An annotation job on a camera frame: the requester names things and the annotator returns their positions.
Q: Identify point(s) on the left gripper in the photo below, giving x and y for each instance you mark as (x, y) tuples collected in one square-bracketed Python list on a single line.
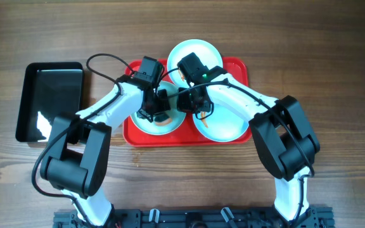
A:
[(154, 111)]

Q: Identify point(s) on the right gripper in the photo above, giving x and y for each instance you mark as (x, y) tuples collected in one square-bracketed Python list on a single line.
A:
[(195, 106)]

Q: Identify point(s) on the orange green sponge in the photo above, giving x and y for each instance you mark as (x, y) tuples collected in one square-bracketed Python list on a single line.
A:
[(162, 119)]

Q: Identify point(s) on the light blue plate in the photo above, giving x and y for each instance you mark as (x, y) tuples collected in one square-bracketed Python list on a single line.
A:
[(177, 116), (221, 126), (206, 52)]

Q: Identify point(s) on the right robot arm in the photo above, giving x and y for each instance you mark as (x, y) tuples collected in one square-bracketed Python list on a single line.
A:
[(283, 136)]

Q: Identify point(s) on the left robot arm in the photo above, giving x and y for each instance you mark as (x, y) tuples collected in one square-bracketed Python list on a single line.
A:
[(75, 159)]

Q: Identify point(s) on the red plastic tray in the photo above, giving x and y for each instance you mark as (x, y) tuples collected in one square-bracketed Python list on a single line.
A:
[(186, 134)]

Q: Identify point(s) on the black water basin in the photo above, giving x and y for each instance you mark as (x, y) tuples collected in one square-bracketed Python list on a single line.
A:
[(49, 88)]

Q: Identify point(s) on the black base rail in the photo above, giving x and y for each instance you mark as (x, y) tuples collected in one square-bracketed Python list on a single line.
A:
[(226, 217)]

